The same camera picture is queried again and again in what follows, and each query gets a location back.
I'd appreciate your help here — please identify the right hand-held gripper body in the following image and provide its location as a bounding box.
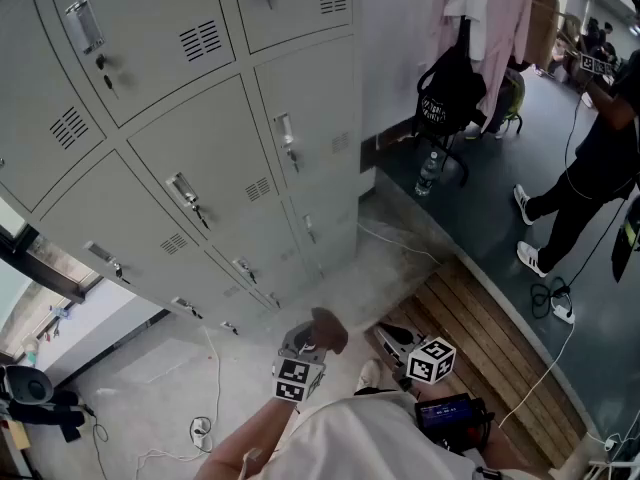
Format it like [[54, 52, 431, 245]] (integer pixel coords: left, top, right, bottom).
[[373, 321, 457, 393]]

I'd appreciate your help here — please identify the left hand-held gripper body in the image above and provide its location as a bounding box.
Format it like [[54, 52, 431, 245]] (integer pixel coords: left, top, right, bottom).
[[272, 343, 329, 404]]

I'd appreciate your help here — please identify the brown wiping cloth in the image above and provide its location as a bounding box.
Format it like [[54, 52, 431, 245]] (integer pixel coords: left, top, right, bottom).
[[308, 306, 350, 355]]

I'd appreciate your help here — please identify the person's left forearm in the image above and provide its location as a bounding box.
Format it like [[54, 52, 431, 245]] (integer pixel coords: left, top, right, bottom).
[[195, 396, 301, 480]]

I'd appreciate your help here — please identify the grey metal locker cabinet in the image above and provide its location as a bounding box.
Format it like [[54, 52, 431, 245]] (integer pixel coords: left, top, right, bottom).
[[0, 0, 364, 337]]

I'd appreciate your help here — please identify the black screen device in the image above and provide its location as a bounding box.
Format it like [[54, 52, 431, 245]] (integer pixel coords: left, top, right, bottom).
[[413, 392, 496, 453]]

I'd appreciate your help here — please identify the wooden slat board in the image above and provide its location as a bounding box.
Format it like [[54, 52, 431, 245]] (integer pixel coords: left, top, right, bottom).
[[367, 260, 589, 472]]

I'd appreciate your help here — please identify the person's white shoe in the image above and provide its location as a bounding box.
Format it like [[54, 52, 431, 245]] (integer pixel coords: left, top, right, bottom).
[[355, 358, 386, 395]]

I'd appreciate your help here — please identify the person's white shirt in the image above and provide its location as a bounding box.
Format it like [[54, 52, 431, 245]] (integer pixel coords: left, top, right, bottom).
[[272, 389, 501, 480]]

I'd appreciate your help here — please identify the clear water bottle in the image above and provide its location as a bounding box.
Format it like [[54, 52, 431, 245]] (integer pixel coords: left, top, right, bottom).
[[414, 150, 442, 199]]

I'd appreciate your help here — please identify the black metal chair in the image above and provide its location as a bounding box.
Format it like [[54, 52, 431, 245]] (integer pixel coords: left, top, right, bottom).
[[410, 65, 472, 188]]

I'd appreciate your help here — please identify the grey oval device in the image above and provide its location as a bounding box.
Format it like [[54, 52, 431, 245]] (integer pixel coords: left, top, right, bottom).
[[0, 365, 55, 405]]

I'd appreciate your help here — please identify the black printed bag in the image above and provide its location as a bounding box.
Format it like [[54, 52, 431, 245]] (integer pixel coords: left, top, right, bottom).
[[417, 15, 489, 137]]

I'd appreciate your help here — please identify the brown cardboard piece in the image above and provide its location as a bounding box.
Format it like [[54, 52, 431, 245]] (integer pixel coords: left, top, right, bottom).
[[5, 417, 30, 452]]

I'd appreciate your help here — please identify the pink hanging garment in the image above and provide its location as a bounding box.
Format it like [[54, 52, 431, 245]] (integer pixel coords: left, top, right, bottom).
[[444, 0, 534, 134]]

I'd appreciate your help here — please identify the white cable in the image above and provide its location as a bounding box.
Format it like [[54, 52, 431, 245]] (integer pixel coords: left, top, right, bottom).
[[134, 325, 222, 465], [498, 320, 576, 429], [356, 220, 444, 265]]

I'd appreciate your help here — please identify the black cable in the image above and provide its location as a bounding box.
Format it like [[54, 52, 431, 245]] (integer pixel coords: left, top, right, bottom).
[[529, 276, 572, 319]]

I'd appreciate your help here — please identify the black window frame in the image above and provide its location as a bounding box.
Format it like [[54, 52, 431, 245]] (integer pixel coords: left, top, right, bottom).
[[0, 223, 105, 305]]

